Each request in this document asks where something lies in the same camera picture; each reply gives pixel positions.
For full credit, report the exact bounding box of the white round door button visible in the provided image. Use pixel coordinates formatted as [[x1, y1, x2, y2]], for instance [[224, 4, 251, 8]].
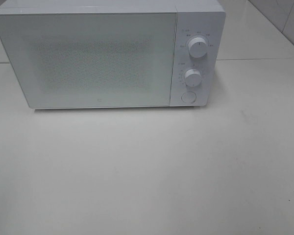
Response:
[[181, 92, 196, 104]]

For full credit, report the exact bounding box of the white timer knob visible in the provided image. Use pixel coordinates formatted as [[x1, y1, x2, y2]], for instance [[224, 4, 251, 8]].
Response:
[[184, 69, 203, 87]]

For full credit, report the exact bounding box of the white microwave door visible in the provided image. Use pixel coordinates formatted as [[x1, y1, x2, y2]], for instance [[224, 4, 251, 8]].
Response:
[[0, 13, 176, 109]]

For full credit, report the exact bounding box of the white upper power knob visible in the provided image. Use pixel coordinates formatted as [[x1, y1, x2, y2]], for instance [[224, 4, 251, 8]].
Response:
[[187, 35, 208, 58]]

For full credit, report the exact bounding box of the white microwave oven body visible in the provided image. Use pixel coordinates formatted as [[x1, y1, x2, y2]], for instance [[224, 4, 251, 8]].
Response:
[[0, 0, 226, 108]]

